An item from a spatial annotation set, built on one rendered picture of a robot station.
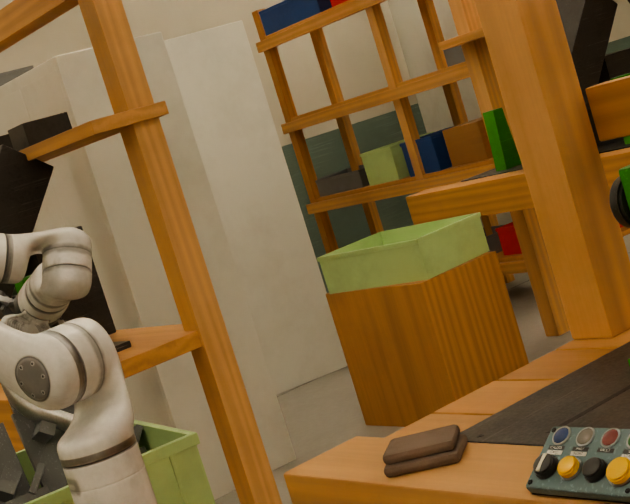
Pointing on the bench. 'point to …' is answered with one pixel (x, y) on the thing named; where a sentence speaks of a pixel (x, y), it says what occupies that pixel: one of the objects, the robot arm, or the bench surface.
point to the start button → (619, 470)
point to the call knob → (544, 464)
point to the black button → (593, 468)
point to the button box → (573, 488)
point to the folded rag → (424, 450)
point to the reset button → (568, 466)
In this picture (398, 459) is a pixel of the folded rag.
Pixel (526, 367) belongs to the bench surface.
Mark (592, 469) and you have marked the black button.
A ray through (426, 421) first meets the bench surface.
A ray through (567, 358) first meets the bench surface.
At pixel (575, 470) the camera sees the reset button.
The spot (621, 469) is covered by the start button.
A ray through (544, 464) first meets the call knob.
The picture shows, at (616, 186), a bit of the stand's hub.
